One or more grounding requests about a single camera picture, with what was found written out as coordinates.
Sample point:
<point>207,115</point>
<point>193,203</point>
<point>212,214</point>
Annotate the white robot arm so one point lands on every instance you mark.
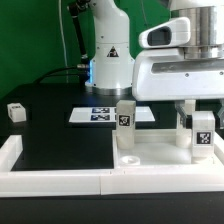
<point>111,69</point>

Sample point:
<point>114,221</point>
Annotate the white square table top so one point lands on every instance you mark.
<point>154,147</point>

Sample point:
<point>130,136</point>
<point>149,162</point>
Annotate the white fiducial marker sheet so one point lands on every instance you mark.
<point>107,114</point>

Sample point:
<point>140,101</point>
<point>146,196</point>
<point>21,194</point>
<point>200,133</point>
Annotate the white U-shaped fence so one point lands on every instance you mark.
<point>201,177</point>

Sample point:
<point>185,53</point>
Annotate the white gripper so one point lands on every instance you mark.
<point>162,72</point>

